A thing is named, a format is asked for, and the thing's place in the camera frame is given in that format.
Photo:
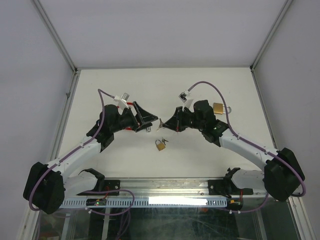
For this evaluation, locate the aluminium front rail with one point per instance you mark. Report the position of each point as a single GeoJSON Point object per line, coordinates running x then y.
{"type": "Point", "coordinates": [162, 186]}

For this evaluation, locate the keys beside small padlock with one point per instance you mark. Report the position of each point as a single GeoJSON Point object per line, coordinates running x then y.
{"type": "Point", "coordinates": [164, 141]}

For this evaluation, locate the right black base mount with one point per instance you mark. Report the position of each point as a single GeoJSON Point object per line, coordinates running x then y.
{"type": "Point", "coordinates": [226, 188]}

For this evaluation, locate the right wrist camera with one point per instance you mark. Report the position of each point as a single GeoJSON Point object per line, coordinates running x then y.
{"type": "Point", "coordinates": [186, 99]}

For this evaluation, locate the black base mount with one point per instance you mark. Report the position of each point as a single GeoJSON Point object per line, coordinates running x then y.
{"type": "Point", "coordinates": [107, 185]}
{"type": "Point", "coordinates": [226, 188]}

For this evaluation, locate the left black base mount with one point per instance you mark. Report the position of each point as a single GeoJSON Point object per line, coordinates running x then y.
{"type": "Point", "coordinates": [107, 185]}

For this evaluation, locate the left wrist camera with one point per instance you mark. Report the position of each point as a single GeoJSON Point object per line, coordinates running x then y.
{"type": "Point", "coordinates": [122, 101]}

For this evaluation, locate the small brass padlock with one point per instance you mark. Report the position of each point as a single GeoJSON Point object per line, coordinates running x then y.
{"type": "Point", "coordinates": [160, 145]}

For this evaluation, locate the cable lock keys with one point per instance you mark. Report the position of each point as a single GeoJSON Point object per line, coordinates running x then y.
{"type": "Point", "coordinates": [161, 125]}

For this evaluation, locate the left aluminium frame post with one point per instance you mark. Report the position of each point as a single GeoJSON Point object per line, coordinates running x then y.
{"type": "Point", "coordinates": [54, 34]}

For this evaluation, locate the grey slotted cable duct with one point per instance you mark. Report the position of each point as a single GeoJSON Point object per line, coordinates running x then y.
{"type": "Point", "coordinates": [147, 202]}

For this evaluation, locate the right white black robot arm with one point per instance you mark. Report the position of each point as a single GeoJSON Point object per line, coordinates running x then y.
{"type": "Point", "coordinates": [279, 172]}

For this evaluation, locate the right aluminium frame post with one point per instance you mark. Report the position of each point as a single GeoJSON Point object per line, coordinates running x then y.
{"type": "Point", "coordinates": [278, 20]}

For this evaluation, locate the wide brass padlock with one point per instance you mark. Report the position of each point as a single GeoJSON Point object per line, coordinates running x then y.
{"type": "Point", "coordinates": [221, 109]}

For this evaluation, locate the aluminium frame post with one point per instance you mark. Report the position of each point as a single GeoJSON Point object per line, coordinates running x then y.
{"type": "Point", "coordinates": [54, 34]}
{"type": "Point", "coordinates": [278, 20]}

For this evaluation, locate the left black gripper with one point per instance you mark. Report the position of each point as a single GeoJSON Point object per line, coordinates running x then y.
{"type": "Point", "coordinates": [142, 116]}

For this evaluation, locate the red cable lock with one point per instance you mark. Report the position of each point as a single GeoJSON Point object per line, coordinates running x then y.
{"type": "Point", "coordinates": [147, 129]}

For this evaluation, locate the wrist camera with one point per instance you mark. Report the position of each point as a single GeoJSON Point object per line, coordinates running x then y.
{"type": "Point", "coordinates": [122, 101]}
{"type": "Point", "coordinates": [186, 99]}

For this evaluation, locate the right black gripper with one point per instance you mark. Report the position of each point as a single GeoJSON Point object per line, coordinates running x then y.
{"type": "Point", "coordinates": [175, 122]}

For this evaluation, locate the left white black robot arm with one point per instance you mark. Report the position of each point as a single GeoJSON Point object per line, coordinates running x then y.
{"type": "Point", "coordinates": [95, 141]}

